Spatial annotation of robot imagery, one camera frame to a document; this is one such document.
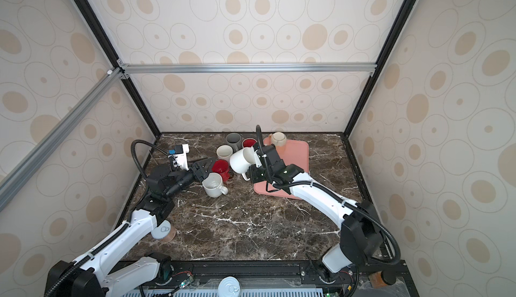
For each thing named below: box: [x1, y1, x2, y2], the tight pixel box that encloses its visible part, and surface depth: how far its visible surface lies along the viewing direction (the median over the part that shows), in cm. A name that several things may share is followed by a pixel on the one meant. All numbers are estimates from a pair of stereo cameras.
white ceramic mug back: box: [229, 146, 257, 182], surface depth 82 cm
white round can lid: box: [217, 276, 242, 297], surface depth 67 cm
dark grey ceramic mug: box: [225, 132, 244, 154], surface depth 105 cm
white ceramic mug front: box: [241, 137, 258, 149], surface depth 108 cm
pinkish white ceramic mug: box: [215, 144, 234, 163], surface depth 102 cm
